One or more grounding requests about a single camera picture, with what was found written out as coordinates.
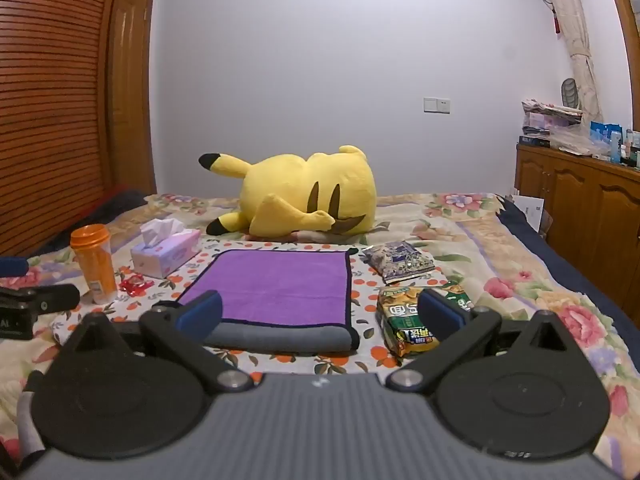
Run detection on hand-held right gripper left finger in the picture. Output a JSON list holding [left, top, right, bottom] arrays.
[[60, 290, 253, 395]]

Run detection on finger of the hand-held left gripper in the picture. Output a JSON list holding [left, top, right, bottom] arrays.
[[0, 284, 81, 314]]

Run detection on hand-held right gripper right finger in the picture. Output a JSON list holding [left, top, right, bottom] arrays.
[[389, 287, 581, 395]]

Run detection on purple towel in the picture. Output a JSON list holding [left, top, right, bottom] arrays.
[[177, 249, 361, 353]]

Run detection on green snack packet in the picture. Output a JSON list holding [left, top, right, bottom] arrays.
[[376, 282, 473, 358]]

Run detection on orange plastic bottle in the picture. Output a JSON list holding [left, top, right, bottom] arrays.
[[70, 224, 119, 305]]

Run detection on purple white snack packet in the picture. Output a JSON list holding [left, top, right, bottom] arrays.
[[361, 240, 437, 285]]

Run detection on tissue box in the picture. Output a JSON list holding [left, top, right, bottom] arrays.
[[130, 218, 202, 280]]

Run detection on red candy wrapper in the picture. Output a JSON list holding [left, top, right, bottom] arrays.
[[118, 274, 151, 295]]

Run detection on floral bedsheet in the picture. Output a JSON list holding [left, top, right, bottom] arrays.
[[0, 191, 640, 471]]

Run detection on white paper box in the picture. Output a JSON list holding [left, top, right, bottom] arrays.
[[510, 194, 547, 233]]

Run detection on navy blue blanket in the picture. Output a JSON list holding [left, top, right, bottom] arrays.
[[495, 195, 640, 341]]

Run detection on yellow plush toy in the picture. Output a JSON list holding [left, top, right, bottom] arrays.
[[198, 145, 378, 237]]

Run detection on wooden cabinet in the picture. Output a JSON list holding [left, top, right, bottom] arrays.
[[515, 144, 640, 311]]

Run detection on slatted wooden panel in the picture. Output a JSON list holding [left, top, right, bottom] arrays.
[[0, 0, 122, 258]]

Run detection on pile of papers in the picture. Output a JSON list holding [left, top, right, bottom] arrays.
[[519, 100, 593, 152]]

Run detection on wooden door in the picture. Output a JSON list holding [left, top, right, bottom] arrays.
[[107, 0, 158, 196]]

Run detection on blue boxes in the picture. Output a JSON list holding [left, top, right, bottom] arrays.
[[590, 121, 640, 168]]

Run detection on beige curtain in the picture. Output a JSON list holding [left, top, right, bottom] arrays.
[[537, 0, 603, 121]]

